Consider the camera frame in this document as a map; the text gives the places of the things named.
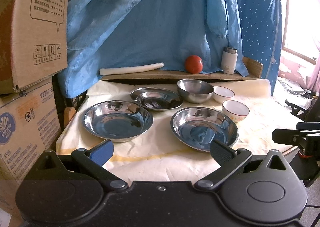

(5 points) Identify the white red-rimmed bowl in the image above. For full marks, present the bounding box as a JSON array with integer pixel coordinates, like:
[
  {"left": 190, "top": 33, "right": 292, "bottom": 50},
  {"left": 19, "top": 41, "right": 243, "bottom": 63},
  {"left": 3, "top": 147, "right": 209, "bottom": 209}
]
[
  {"left": 222, "top": 100, "right": 250, "bottom": 123},
  {"left": 213, "top": 86, "right": 235, "bottom": 103}
]

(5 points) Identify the deep steel bowl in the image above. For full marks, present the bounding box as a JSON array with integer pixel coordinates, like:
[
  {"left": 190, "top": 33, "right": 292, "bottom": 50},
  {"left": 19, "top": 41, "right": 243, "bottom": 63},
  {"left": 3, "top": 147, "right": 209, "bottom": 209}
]
[{"left": 177, "top": 79, "right": 214, "bottom": 103}]

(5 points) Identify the small steel plate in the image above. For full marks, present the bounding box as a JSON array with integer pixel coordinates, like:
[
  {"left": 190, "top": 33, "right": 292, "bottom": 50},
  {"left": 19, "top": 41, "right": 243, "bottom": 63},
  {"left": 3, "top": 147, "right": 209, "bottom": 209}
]
[{"left": 130, "top": 87, "right": 183, "bottom": 111}]

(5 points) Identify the wooden chair knob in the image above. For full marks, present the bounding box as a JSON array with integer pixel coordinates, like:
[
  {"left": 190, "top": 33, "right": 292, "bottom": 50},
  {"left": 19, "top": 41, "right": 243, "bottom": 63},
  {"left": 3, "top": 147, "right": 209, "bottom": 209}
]
[{"left": 63, "top": 107, "right": 76, "bottom": 128}]

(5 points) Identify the cream table cover sheet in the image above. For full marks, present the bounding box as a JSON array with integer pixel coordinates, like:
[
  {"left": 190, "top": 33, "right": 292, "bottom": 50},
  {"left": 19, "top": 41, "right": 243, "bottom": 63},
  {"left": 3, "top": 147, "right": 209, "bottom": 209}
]
[{"left": 56, "top": 79, "right": 298, "bottom": 183}]

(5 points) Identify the lower cardboard box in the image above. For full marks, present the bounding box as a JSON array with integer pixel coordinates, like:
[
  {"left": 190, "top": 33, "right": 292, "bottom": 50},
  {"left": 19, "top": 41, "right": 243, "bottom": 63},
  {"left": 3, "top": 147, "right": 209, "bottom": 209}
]
[{"left": 0, "top": 79, "right": 61, "bottom": 226}]

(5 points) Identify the cardboard box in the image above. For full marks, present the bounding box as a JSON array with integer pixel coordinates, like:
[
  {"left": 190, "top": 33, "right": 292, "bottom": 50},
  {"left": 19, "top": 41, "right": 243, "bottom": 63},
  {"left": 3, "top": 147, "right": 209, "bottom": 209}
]
[
  {"left": 1, "top": 0, "right": 68, "bottom": 94},
  {"left": 0, "top": 79, "right": 61, "bottom": 226}
]

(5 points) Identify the white rolled stick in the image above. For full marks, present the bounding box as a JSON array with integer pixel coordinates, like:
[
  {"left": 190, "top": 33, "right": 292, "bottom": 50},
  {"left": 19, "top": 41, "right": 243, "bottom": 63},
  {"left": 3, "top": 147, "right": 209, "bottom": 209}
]
[{"left": 99, "top": 62, "right": 164, "bottom": 76}]

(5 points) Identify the wooden shelf board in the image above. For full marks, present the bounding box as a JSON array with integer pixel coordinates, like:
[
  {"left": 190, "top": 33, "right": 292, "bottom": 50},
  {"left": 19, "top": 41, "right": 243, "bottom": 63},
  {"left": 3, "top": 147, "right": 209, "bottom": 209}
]
[{"left": 101, "top": 57, "right": 263, "bottom": 85}]

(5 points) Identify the white thermos cup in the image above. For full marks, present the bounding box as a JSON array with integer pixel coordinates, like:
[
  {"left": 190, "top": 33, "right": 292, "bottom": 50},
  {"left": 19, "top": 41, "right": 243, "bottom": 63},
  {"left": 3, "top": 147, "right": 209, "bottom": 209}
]
[{"left": 221, "top": 47, "right": 238, "bottom": 74}]

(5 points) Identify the red tomato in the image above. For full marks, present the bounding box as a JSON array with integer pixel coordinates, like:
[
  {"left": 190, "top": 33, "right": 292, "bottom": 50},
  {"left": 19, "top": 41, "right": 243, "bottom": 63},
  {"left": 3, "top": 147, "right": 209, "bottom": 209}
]
[{"left": 184, "top": 55, "right": 203, "bottom": 74}]

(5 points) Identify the blue cloth garment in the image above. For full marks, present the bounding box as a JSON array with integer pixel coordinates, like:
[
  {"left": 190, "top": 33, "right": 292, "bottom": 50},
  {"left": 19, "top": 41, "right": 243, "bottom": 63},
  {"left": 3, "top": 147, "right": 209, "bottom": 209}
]
[{"left": 57, "top": 0, "right": 242, "bottom": 98}]

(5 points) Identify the upper cardboard box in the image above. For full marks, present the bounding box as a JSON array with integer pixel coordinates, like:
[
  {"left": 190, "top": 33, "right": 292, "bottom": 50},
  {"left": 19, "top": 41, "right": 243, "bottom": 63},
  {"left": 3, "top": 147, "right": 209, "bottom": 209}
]
[{"left": 1, "top": 0, "right": 68, "bottom": 94}]

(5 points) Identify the blue dotted curtain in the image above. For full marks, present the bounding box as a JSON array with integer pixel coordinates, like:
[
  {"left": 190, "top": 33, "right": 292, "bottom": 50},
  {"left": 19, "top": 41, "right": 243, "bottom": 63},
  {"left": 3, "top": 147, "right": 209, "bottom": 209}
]
[{"left": 237, "top": 0, "right": 282, "bottom": 93}]

